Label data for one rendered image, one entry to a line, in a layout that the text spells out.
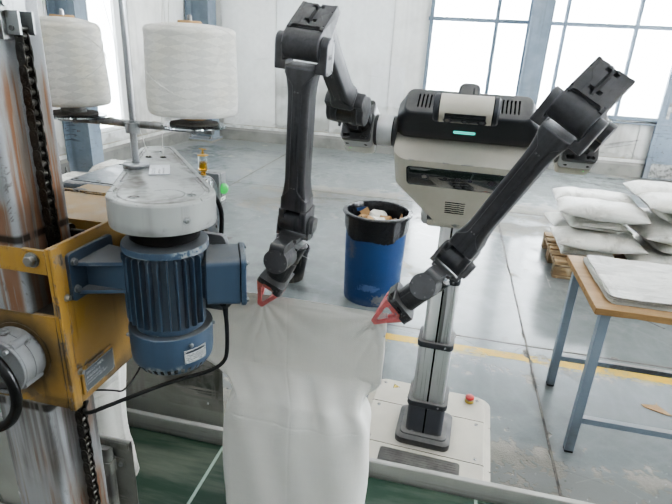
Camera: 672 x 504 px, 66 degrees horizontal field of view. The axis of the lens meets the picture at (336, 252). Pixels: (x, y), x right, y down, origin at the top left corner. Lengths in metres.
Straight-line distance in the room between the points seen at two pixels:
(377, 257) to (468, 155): 2.03
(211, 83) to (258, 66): 8.77
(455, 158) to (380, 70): 7.74
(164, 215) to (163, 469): 1.16
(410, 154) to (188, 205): 0.80
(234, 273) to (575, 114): 0.65
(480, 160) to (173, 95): 0.86
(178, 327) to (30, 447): 0.40
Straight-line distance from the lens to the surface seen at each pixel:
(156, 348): 0.98
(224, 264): 0.93
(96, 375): 1.10
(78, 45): 1.12
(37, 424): 1.16
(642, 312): 2.40
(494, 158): 1.50
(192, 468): 1.86
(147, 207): 0.85
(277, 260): 1.14
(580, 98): 1.00
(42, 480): 1.26
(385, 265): 3.49
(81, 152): 7.32
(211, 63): 0.96
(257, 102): 9.78
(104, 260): 0.97
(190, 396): 2.01
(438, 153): 1.50
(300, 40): 1.04
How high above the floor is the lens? 1.66
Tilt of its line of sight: 21 degrees down
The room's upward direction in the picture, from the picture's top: 3 degrees clockwise
